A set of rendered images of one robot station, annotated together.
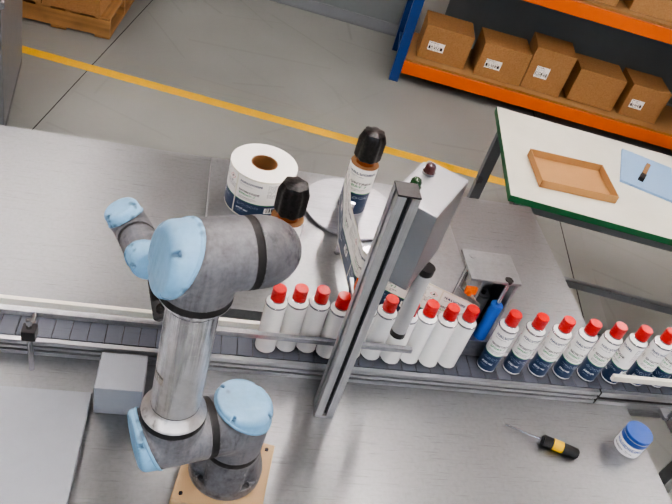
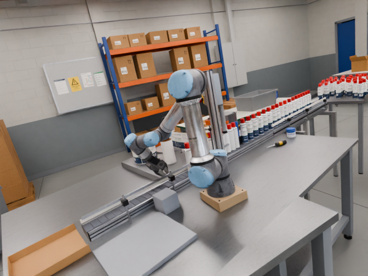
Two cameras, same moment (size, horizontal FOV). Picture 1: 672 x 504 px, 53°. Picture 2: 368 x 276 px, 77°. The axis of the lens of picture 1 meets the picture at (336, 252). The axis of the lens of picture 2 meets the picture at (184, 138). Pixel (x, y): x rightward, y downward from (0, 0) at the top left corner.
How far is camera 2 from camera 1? 0.91 m
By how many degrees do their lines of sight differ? 30
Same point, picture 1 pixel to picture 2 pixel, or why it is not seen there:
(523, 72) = not seen: hidden behind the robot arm
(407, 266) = (219, 95)
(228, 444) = (222, 162)
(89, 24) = (24, 201)
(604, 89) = not seen: hidden behind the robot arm
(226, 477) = (227, 183)
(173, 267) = (185, 76)
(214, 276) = (195, 78)
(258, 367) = not seen: hidden behind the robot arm
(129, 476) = (197, 216)
